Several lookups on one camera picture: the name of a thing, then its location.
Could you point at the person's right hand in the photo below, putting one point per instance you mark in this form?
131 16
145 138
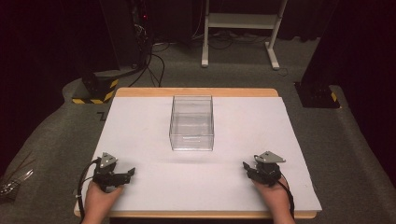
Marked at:
274 196

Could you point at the white table mat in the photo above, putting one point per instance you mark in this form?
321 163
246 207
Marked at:
149 133

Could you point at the dark equipment rack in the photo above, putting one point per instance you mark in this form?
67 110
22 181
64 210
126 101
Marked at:
140 28

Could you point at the white metal stand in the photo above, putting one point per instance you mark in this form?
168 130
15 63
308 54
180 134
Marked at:
243 21

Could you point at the black stand base yellow mark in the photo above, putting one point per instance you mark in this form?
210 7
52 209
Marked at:
317 95

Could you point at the wooden table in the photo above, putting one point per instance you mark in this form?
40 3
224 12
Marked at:
199 92

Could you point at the clear plastic box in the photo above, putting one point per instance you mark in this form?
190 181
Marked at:
191 130

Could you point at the person's left hand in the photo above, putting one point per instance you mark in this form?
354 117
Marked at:
101 199

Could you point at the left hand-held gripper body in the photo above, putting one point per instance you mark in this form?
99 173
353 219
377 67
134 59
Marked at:
104 174

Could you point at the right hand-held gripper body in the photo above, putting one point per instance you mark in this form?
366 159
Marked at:
267 172

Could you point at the black stand base striped edge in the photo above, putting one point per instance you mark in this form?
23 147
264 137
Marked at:
99 90

